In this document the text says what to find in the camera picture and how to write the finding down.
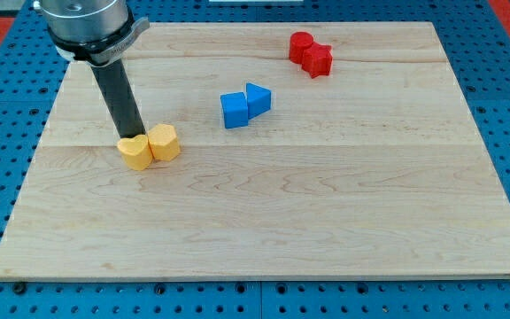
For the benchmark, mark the yellow hexagon block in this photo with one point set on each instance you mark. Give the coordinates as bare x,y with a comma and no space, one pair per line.
164,142

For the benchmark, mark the red star block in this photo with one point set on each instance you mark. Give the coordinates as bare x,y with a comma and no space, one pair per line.
317,60

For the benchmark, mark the blue cube block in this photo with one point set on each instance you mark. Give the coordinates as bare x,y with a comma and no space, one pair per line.
235,110

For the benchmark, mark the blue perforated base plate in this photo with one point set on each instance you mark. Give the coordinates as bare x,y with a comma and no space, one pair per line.
31,71

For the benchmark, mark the blue triangle block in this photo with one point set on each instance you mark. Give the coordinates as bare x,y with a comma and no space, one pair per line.
259,100

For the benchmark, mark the wooden board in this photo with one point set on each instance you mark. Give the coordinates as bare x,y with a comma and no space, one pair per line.
375,172

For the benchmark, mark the yellow heart block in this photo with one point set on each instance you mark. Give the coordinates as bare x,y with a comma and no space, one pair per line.
135,152

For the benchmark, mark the red cylinder block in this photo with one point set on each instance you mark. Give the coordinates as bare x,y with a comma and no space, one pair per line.
299,42

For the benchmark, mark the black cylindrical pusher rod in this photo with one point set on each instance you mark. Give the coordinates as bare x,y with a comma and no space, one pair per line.
115,88

